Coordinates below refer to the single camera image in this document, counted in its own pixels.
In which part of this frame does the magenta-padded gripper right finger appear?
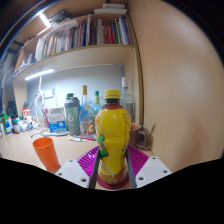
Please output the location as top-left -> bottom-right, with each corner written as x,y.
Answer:
123,144 -> 173,189

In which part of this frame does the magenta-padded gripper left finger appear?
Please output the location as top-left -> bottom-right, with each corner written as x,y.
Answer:
54,145 -> 102,190

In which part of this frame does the yellow juice bottle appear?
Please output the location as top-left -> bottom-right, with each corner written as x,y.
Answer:
94,88 -> 132,185

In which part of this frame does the orange plastic cup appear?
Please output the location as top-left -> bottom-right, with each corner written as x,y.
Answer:
32,137 -> 62,173

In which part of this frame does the brown ceramic mug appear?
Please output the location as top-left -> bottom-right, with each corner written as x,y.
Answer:
129,123 -> 153,149

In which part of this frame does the blue and white tissue box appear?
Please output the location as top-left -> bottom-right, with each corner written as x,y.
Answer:
46,107 -> 68,134

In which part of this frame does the grey shaker bottle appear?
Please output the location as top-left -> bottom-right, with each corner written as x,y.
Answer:
63,94 -> 81,136

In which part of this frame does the clear bottle with yellow cap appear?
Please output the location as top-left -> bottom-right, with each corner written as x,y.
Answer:
79,85 -> 96,137

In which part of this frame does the pink pouch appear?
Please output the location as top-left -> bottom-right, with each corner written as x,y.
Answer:
43,108 -> 50,128

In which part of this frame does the clear glass liquor bottle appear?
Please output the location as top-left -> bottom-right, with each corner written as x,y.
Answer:
119,77 -> 136,124

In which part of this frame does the red and white canister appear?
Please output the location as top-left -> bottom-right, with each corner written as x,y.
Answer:
22,107 -> 32,120

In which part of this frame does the green glass bottle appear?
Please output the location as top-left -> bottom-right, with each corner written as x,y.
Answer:
93,90 -> 102,114

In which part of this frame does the white desk lamp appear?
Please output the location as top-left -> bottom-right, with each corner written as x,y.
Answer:
24,68 -> 55,111

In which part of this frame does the wooden shelf unit with books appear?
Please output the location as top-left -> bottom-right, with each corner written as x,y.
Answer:
13,3 -> 144,124

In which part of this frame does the ceiling light tube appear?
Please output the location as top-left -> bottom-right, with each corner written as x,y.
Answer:
39,12 -> 52,28

